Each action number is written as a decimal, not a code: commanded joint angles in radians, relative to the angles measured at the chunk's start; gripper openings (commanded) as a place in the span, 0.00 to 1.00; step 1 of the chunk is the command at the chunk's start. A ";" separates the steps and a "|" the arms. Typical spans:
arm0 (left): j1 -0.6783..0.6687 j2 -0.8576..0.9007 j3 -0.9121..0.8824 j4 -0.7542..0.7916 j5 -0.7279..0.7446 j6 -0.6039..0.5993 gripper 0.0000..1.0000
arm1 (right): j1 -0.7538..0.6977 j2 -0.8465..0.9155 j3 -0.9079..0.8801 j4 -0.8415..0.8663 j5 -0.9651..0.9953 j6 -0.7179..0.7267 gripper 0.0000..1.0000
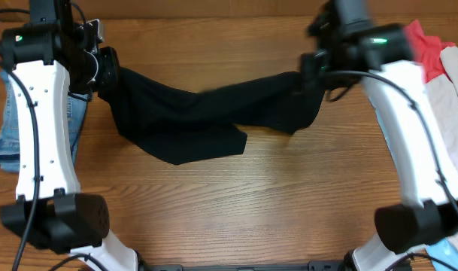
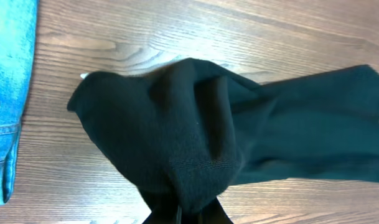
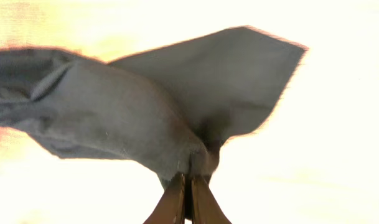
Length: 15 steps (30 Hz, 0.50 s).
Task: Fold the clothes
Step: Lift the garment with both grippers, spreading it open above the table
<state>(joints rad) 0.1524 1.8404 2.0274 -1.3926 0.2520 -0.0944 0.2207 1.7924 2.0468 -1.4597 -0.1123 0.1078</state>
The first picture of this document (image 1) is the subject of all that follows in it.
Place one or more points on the light blue garment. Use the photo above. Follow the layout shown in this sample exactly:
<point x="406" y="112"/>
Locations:
<point x="442" y="250"/>

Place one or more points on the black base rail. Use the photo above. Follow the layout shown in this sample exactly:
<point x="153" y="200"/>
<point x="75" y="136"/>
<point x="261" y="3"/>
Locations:
<point x="247" y="267"/>

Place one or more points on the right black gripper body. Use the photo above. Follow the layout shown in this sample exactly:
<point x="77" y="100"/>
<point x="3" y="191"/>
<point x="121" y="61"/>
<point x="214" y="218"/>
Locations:
<point x="311" y="74"/>

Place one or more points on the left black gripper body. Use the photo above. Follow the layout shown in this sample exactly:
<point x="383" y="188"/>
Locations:
<point x="107" y="70"/>

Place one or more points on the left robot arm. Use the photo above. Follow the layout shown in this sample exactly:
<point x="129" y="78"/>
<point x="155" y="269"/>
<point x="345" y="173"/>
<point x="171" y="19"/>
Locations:
<point x="48" y="60"/>

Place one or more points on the beige garment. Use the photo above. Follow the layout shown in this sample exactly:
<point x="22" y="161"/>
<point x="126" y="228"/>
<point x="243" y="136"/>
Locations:
<point x="442" y="92"/>

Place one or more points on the folded blue denim jeans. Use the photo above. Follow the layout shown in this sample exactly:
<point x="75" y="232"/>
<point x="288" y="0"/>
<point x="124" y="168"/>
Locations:
<point x="9" y="134"/>

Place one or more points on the red garment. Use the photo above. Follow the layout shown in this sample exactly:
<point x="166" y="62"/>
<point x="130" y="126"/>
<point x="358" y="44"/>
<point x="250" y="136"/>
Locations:
<point x="427" y="50"/>

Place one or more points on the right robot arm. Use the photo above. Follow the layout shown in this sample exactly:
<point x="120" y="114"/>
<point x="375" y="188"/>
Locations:
<point x="352" y="50"/>

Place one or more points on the black t-shirt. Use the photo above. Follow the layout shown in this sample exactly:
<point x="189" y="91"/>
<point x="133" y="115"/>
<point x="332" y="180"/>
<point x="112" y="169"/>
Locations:
<point x="177" y="126"/>

